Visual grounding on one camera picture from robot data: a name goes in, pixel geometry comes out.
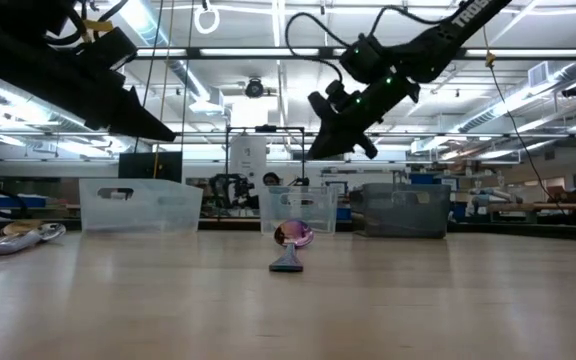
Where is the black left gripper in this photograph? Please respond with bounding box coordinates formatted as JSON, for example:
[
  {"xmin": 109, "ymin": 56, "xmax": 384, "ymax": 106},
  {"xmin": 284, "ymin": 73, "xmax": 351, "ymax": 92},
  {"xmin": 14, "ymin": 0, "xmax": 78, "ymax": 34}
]
[{"xmin": 0, "ymin": 24, "xmax": 177, "ymax": 143}]

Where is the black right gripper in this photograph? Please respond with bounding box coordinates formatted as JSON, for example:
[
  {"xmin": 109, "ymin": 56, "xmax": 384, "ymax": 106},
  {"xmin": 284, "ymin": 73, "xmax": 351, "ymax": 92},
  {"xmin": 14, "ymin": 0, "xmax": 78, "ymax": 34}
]
[{"xmin": 307, "ymin": 69, "xmax": 422, "ymax": 161}]

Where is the iridescent purple teal spoon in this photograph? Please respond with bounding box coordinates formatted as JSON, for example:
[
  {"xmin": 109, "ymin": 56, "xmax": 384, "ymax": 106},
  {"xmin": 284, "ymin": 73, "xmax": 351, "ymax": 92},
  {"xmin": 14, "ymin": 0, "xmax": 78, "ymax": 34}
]
[{"xmin": 268, "ymin": 218, "xmax": 315, "ymax": 273}]

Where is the silver spoon lilac handle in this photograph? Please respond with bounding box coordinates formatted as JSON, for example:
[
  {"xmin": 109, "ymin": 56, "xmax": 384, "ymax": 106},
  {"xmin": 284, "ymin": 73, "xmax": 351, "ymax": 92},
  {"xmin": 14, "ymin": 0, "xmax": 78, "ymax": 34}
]
[{"xmin": 0, "ymin": 222, "xmax": 68, "ymax": 257}]

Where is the black monitor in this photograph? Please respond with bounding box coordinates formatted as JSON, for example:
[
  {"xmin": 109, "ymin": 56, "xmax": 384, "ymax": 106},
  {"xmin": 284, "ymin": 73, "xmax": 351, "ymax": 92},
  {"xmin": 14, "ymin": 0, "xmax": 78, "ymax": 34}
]
[{"xmin": 117, "ymin": 151, "xmax": 183, "ymax": 182}]

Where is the small clear plastic bin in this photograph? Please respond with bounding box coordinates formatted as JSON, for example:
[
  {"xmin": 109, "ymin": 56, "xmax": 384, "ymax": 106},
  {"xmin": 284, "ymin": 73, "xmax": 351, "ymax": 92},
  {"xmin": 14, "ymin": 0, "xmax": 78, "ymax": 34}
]
[{"xmin": 259, "ymin": 185, "xmax": 339, "ymax": 235}]

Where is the person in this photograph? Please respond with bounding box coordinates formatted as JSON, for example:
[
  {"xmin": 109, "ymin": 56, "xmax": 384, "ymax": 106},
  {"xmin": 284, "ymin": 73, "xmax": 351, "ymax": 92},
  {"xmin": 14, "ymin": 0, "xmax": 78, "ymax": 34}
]
[{"xmin": 261, "ymin": 171, "xmax": 283, "ymax": 196}]

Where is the grey plastic bin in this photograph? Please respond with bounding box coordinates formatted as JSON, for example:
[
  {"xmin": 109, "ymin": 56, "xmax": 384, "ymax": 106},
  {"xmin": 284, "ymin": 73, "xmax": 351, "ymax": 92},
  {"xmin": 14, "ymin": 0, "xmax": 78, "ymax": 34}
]
[{"xmin": 350, "ymin": 182, "xmax": 453, "ymax": 239}]

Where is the large clear plastic bin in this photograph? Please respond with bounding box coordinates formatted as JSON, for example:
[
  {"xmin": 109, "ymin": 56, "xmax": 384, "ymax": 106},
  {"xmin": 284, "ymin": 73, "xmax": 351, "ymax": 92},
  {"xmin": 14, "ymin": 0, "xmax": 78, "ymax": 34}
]
[{"xmin": 78, "ymin": 178, "xmax": 204, "ymax": 234}]

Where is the yellow tape tag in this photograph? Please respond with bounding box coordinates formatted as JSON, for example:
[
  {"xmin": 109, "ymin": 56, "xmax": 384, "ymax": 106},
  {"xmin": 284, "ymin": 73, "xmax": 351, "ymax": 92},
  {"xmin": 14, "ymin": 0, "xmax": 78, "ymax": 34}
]
[{"xmin": 83, "ymin": 18, "xmax": 115, "ymax": 33}]

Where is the white poster panel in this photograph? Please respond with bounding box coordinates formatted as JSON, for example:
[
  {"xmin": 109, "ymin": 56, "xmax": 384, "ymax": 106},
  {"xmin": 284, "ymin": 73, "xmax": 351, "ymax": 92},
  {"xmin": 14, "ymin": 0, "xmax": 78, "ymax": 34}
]
[{"xmin": 229, "ymin": 135, "xmax": 268, "ymax": 190}]

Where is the black ceiling spotlight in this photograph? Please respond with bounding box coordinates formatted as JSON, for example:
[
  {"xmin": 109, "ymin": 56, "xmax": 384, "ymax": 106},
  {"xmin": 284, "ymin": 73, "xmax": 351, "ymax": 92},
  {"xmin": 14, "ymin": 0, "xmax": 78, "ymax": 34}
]
[{"xmin": 245, "ymin": 77, "xmax": 265, "ymax": 99}]

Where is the blue storage bin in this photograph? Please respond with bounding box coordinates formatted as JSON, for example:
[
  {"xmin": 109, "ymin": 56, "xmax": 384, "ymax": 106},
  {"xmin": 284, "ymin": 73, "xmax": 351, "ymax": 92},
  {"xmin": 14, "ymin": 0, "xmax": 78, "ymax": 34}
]
[{"xmin": 0, "ymin": 194, "xmax": 48, "ymax": 209}]

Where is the white vent grille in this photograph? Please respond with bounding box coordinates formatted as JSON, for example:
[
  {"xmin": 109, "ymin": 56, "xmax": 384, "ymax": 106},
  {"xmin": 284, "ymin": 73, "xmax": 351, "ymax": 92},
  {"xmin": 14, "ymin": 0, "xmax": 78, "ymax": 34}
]
[{"xmin": 527, "ymin": 61, "xmax": 550, "ymax": 89}]

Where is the wooden workbench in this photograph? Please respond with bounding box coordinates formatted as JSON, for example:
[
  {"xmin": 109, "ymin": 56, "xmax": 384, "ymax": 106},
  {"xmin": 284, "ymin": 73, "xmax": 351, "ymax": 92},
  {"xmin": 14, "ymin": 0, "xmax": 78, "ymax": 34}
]
[{"xmin": 487, "ymin": 202, "xmax": 576, "ymax": 212}]

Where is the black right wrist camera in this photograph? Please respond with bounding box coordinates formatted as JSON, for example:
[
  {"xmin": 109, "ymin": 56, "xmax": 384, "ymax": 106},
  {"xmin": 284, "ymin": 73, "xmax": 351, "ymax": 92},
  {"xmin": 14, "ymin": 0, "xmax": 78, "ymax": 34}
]
[{"xmin": 307, "ymin": 79, "xmax": 349, "ymax": 115}]

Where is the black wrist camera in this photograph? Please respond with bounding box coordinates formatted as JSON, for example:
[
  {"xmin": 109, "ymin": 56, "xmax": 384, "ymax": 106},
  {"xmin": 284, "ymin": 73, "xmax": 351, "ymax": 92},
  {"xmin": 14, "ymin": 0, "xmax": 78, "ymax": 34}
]
[
  {"xmin": 307, "ymin": 79, "xmax": 349, "ymax": 115},
  {"xmin": 85, "ymin": 27, "xmax": 139, "ymax": 69}
]

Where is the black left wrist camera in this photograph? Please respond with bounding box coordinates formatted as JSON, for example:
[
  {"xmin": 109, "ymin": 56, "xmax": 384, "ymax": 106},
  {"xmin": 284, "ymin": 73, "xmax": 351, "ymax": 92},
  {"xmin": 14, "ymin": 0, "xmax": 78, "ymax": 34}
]
[{"xmin": 85, "ymin": 27, "xmax": 139, "ymax": 69}]

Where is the black metal stand frame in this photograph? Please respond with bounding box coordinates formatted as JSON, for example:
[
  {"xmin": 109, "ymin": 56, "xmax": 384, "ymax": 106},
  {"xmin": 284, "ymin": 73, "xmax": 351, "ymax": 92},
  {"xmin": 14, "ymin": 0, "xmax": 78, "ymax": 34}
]
[{"xmin": 225, "ymin": 124, "xmax": 306, "ymax": 221}]

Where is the black overhead frame bar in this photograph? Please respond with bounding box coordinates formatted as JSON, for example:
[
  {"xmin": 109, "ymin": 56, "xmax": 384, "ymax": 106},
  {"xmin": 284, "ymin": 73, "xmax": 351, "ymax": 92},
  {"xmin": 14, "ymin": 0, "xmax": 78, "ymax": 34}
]
[{"xmin": 0, "ymin": 46, "xmax": 576, "ymax": 62}]

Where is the white hanging ring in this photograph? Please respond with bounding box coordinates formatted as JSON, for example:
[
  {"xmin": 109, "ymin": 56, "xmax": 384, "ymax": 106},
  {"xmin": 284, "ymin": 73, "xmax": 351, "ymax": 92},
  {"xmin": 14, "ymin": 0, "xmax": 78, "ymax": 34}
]
[{"xmin": 193, "ymin": 0, "xmax": 221, "ymax": 35}]

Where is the black right camera cable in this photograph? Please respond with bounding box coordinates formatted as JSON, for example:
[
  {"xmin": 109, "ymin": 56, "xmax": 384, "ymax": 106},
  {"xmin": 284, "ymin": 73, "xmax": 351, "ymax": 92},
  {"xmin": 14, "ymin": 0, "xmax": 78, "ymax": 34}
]
[{"xmin": 286, "ymin": 4, "xmax": 457, "ymax": 81}]

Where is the black hanging cable yellow tag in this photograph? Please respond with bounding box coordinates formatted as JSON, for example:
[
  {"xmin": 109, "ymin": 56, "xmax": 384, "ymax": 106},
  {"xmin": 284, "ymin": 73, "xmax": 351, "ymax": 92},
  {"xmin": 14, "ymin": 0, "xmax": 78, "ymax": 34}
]
[{"xmin": 481, "ymin": 24, "xmax": 554, "ymax": 201}]

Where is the black aluminium table frame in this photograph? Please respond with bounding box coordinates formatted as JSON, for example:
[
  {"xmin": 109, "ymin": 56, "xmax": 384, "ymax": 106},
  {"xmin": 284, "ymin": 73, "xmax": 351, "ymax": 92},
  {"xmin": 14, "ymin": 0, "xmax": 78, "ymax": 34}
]
[{"xmin": 0, "ymin": 215, "xmax": 576, "ymax": 245}]

